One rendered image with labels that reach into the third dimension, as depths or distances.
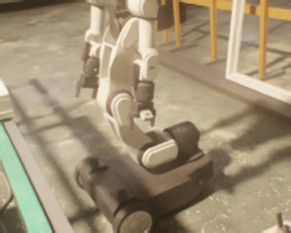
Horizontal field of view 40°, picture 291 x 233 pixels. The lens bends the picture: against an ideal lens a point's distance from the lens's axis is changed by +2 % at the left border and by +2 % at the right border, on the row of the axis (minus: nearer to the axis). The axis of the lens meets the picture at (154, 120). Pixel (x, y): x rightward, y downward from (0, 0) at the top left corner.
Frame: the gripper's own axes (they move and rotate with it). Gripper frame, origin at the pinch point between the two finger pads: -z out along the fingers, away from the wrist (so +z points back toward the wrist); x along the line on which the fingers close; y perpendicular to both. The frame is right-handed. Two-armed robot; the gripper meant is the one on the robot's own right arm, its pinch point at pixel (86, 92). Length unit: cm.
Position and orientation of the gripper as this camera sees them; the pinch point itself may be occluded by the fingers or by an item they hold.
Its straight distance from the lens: 211.2
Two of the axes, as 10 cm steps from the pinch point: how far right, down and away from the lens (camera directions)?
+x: -7.6, 0.0, -6.5
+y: 6.0, 3.8, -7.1
